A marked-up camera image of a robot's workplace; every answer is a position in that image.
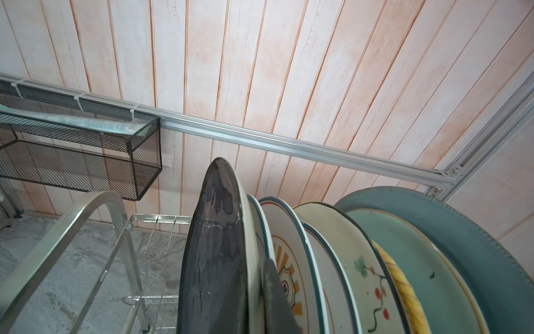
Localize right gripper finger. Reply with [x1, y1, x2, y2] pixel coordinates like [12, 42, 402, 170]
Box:
[261, 258, 300, 333]

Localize orange sunburst plate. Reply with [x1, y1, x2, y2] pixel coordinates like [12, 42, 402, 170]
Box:
[259, 196, 330, 333]
[303, 222, 362, 333]

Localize dark navy plate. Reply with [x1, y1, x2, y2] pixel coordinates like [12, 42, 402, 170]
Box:
[176, 157, 264, 333]

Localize white plate black clover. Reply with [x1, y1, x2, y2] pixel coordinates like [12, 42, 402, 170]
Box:
[247, 194, 276, 262]

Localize cream floral plate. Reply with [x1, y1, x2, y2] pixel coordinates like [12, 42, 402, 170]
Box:
[294, 203, 412, 333]

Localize yellow woven plate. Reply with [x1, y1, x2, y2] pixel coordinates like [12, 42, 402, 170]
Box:
[374, 242, 431, 334]

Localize steel wire dish rack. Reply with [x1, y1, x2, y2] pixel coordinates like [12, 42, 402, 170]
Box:
[1, 206, 190, 333]

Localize light teal flower plate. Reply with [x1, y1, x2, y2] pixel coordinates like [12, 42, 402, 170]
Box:
[348, 209, 490, 333]

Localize grey green plate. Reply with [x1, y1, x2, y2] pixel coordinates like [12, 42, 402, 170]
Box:
[335, 186, 533, 333]

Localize aluminium frame rail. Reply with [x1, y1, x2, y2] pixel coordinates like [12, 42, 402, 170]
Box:
[0, 72, 534, 201]

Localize black mesh wall basket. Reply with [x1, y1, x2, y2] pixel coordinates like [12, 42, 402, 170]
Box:
[1, 79, 162, 201]

